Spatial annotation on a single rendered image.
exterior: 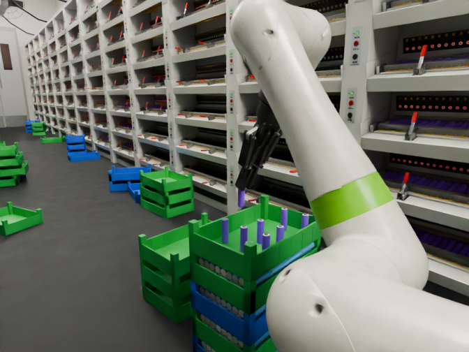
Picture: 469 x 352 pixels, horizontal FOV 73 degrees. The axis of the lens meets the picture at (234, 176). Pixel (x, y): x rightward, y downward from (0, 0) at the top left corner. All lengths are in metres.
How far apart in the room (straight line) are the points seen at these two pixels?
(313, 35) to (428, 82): 0.57
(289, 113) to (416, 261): 0.27
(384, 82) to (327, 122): 0.72
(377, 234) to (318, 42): 0.38
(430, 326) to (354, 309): 0.06
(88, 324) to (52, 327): 0.11
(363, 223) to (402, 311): 0.17
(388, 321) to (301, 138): 0.28
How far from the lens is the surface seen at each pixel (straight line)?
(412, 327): 0.31
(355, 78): 1.24
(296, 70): 0.52
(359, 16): 1.27
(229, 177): 1.79
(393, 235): 0.47
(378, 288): 0.34
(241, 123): 1.68
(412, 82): 1.16
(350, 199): 0.46
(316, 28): 0.66
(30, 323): 1.27
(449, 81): 1.12
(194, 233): 0.78
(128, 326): 1.14
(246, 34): 0.56
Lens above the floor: 0.69
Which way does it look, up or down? 14 degrees down
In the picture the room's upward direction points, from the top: straight up
